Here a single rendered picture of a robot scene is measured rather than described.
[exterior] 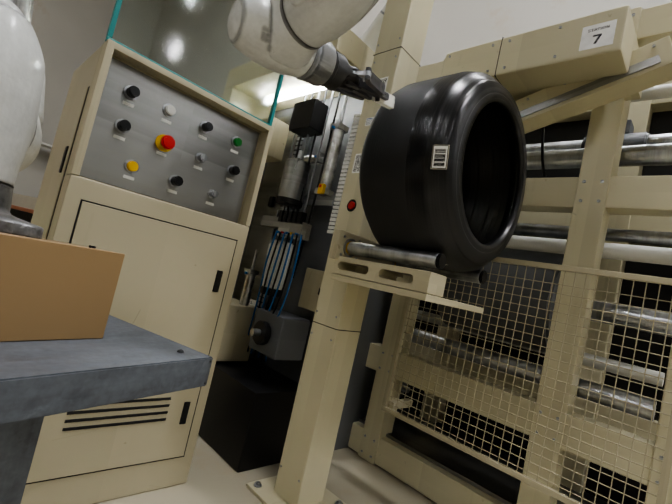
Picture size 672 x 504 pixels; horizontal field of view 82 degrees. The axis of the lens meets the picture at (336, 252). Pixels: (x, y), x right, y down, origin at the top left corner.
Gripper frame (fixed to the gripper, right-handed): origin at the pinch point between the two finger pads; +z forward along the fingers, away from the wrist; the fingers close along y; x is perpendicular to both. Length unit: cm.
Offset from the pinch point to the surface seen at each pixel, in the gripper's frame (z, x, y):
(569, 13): 440, -263, 100
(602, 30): 64, -37, -29
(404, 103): 13.7, -3.9, 4.0
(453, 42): 398, -245, 227
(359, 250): 19.0, 38.5, 18.6
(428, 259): 18.9, 38.2, -6.6
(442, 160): 11.3, 13.3, -11.6
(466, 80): 21.5, -10.4, -9.5
